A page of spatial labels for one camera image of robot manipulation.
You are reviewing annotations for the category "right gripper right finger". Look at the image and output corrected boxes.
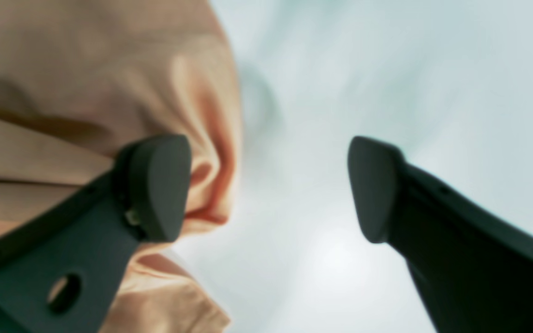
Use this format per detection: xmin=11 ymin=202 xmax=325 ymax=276
xmin=347 ymin=136 xmax=533 ymax=333

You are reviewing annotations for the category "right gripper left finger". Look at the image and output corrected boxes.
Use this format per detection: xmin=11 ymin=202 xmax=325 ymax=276
xmin=0 ymin=135 xmax=191 ymax=333

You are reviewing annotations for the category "peach t-shirt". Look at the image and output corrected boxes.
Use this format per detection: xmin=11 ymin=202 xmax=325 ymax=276
xmin=0 ymin=0 xmax=244 ymax=333

